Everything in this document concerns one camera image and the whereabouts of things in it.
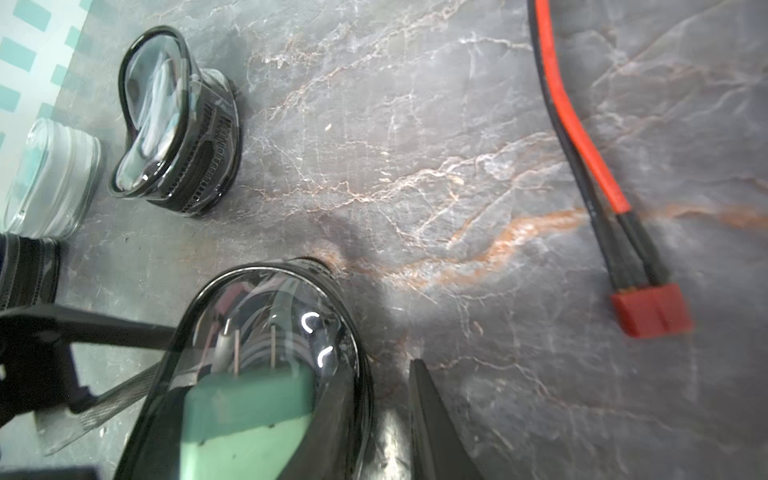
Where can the green charger cube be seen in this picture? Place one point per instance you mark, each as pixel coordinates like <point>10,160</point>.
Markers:
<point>251,399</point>

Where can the red battery connector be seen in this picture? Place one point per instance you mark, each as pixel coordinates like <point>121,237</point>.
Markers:
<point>647,304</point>

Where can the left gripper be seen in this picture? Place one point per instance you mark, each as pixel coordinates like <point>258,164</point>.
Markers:
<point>39,375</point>

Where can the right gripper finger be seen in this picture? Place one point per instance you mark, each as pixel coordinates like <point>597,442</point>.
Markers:
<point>437,451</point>

